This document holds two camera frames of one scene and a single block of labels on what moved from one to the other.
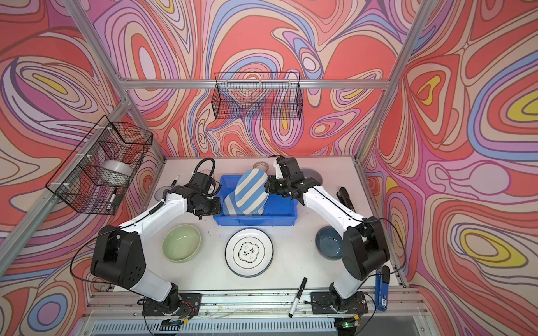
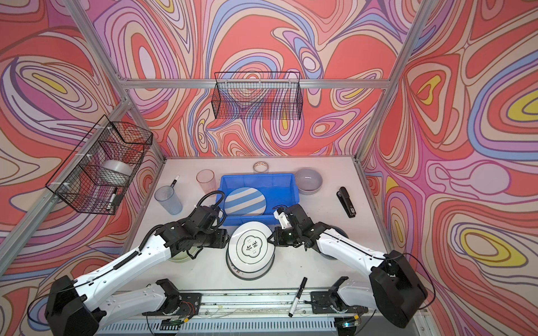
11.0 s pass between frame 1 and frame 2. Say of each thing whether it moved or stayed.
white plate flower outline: moved
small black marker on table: stayed
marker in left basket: stayed
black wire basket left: stayed
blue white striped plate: moved
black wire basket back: stayed
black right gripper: moved
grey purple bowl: stayed
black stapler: stayed
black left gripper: moved
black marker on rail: stayed
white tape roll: stayed
